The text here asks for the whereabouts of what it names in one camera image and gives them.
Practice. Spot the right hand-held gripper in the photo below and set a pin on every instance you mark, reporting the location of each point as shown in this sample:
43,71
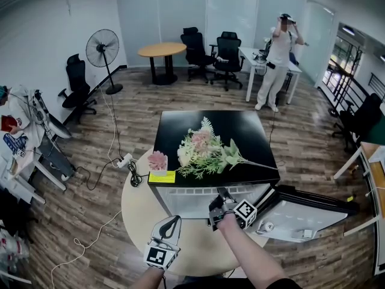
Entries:
245,212

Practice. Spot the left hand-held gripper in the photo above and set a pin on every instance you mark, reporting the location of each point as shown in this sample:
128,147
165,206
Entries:
161,253

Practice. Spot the white fridge shelf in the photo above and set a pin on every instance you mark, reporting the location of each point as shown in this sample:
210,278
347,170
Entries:
192,191

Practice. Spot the black mini fridge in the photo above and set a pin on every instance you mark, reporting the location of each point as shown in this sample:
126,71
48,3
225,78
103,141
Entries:
240,131

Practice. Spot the person's left forearm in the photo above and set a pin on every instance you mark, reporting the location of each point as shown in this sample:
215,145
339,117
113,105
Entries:
149,280

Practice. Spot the person's right forearm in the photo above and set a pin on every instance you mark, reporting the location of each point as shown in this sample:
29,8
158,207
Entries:
249,251

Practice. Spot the black fridge door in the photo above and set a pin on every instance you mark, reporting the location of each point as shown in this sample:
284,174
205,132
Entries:
303,214

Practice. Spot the round beige table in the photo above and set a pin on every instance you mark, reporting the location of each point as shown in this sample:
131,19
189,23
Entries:
198,245

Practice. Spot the artificial flower bouquet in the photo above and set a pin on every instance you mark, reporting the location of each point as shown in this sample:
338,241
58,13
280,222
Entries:
204,153

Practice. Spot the yellow sticker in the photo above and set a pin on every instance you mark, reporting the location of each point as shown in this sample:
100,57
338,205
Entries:
162,177

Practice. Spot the silver drink can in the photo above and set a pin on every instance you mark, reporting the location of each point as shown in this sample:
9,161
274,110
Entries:
269,226

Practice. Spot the small pink potted flower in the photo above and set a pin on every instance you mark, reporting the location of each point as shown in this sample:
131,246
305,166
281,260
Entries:
158,161

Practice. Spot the white power strip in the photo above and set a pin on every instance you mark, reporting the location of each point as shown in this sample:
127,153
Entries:
124,160

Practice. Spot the person's black shirt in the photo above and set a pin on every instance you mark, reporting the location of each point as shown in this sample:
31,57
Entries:
234,284

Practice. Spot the small white box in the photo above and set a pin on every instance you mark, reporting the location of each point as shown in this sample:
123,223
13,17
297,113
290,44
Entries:
306,233

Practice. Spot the dark grey chair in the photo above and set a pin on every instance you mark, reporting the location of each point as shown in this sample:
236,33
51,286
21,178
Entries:
57,155

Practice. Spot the black office chair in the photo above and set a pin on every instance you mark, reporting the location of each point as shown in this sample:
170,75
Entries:
76,83
228,53
365,116
195,50

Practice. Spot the white rectangular desk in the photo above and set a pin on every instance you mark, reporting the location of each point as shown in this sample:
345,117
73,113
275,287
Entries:
246,53

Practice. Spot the white side table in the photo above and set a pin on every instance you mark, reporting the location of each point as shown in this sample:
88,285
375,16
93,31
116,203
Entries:
27,167

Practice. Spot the round wooden table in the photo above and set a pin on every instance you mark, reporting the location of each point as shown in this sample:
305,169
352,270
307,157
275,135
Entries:
162,49

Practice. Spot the clear plastic bags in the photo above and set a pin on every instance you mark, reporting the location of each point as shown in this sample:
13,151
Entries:
12,251

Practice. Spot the black metal railing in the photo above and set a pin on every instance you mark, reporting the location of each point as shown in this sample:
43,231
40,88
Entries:
343,80

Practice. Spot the blue patterned bag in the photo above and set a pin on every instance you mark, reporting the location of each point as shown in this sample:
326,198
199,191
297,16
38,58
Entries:
13,144

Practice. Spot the black standing fan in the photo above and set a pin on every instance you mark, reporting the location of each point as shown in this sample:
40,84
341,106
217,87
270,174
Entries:
102,48

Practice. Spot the wooden desk white frame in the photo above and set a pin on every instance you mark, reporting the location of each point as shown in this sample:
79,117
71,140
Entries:
377,173

